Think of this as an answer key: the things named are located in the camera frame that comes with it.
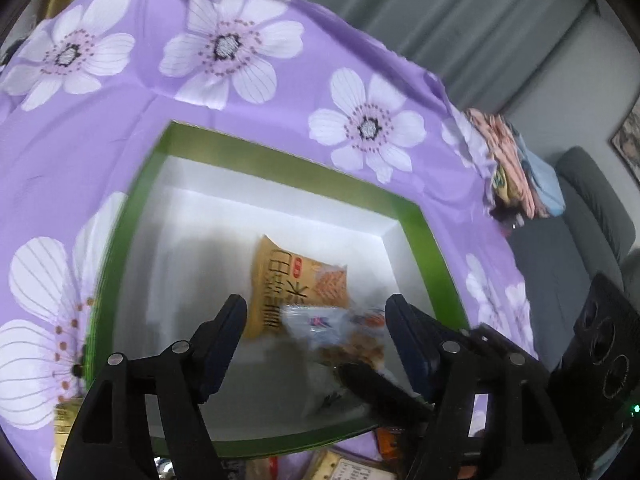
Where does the framed wall picture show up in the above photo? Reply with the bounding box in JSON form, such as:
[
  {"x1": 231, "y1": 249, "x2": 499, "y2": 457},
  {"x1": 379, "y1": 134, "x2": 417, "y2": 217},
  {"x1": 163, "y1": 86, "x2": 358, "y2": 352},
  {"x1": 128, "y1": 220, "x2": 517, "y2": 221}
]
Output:
[{"x1": 610, "y1": 110, "x2": 640, "y2": 181}]

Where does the purple floral cloth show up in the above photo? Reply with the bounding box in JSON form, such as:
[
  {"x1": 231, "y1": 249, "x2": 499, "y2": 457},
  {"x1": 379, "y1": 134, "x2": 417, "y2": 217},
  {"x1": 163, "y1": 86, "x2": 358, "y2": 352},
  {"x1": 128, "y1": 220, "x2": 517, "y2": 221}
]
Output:
[{"x1": 0, "y1": 0, "x2": 538, "y2": 480}]

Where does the clear snack packet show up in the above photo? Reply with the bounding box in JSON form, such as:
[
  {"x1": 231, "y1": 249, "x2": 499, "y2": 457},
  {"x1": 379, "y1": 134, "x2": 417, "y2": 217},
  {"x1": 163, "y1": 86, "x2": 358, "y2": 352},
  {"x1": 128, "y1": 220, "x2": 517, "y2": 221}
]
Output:
[{"x1": 279, "y1": 302, "x2": 416, "y2": 411}]

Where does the yellow snack packet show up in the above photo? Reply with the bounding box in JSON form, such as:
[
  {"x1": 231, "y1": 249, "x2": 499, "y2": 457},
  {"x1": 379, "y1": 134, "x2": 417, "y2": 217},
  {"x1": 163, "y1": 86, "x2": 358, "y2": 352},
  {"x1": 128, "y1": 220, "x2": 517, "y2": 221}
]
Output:
[{"x1": 52, "y1": 397, "x2": 86, "y2": 461}]

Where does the grey curtain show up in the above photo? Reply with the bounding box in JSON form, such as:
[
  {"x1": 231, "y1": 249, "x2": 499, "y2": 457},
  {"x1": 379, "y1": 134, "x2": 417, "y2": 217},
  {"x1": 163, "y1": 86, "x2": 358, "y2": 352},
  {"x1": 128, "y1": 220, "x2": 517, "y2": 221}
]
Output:
[{"x1": 220, "y1": 0, "x2": 621, "y2": 111}]

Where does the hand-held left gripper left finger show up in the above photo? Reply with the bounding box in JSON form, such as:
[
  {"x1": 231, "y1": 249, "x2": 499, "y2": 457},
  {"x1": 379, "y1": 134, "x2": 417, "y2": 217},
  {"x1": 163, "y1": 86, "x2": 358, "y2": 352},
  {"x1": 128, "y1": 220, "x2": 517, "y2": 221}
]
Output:
[{"x1": 55, "y1": 294, "x2": 249, "y2": 480}]

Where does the grey sofa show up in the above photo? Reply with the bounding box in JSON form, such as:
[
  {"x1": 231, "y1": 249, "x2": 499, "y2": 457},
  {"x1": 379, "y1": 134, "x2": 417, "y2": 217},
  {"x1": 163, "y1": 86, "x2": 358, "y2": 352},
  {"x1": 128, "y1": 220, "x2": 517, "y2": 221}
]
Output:
[{"x1": 505, "y1": 146, "x2": 636, "y2": 376}]

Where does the orange snack packet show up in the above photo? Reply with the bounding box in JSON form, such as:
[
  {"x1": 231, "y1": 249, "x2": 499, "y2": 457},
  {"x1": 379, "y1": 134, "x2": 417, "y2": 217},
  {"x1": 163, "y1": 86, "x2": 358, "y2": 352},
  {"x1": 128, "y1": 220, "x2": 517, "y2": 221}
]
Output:
[
  {"x1": 375, "y1": 427, "x2": 426, "y2": 466},
  {"x1": 242, "y1": 234, "x2": 349, "y2": 341}
]

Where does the green cardboard box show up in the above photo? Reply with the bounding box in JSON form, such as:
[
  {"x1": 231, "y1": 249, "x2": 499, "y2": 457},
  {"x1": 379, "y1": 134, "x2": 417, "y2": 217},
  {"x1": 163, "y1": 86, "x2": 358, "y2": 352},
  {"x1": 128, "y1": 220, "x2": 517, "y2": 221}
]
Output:
[{"x1": 75, "y1": 119, "x2": 488, "y2": 463}]

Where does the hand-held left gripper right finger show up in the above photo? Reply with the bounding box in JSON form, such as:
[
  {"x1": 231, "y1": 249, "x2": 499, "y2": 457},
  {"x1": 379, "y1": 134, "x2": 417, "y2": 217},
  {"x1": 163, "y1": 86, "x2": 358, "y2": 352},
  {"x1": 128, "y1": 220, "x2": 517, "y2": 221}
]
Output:
[{"x1": 384, "y1": 294, "x2": 581, "y2": 480}]

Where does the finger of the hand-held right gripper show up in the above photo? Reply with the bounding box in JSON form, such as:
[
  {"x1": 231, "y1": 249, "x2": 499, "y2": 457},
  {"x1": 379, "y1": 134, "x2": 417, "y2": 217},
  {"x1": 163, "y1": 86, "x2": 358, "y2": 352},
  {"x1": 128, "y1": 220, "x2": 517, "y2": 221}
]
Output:
[{"x1": 337, "y1": 361, "x2": 436, "y2": 426}]

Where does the beige snack packet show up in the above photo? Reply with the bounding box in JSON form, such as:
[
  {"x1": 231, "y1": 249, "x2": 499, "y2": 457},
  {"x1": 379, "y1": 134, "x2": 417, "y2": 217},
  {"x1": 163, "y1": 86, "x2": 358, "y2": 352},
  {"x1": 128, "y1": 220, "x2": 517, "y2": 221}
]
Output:
[{"x1": 300, "y1": 452, "x2": 401, "y2": 480}]

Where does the pile of folded clothes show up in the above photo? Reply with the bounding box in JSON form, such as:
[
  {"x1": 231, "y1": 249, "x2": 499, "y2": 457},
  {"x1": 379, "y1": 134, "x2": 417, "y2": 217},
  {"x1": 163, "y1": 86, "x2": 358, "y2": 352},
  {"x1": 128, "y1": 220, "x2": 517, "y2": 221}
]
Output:
[{"x1": 462, "y1": 107, "x2": 566, "y2": 226}]

